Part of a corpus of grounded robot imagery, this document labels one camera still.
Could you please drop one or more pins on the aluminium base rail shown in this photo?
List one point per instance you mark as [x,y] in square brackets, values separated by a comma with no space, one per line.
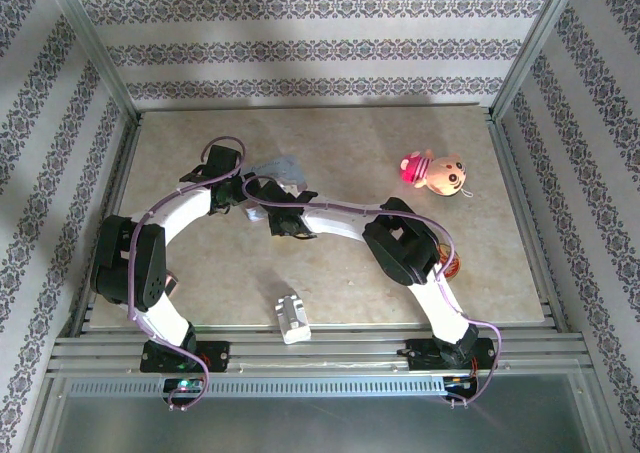
[325,353]

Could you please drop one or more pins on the aluminium frame post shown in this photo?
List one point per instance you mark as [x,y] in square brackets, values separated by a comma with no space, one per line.
[535,43]
[90,43]

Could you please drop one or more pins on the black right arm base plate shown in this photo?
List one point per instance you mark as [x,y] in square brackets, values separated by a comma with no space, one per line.
[420,353]

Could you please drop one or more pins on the small pink object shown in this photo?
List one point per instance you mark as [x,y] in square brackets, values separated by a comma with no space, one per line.
[171,283]

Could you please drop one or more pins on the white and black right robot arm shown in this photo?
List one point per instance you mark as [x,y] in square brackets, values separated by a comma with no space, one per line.
[340,223]

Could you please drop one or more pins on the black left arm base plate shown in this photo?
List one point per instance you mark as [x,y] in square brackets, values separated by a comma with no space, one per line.
[217,355]

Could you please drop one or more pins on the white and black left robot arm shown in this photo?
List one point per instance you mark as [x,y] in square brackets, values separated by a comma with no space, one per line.
[180,213]

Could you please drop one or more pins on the white plastic bracket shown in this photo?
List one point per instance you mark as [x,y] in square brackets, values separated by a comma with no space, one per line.
[292,320]

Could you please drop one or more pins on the aluminium side rail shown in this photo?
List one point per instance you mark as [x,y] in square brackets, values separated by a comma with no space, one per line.
[510,173]
[117,173]

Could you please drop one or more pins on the pink and tan plush toy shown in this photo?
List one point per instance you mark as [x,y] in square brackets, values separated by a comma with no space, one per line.
[450,173]

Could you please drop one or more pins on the circuit board with green light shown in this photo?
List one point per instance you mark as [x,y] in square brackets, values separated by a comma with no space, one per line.
[184,384]

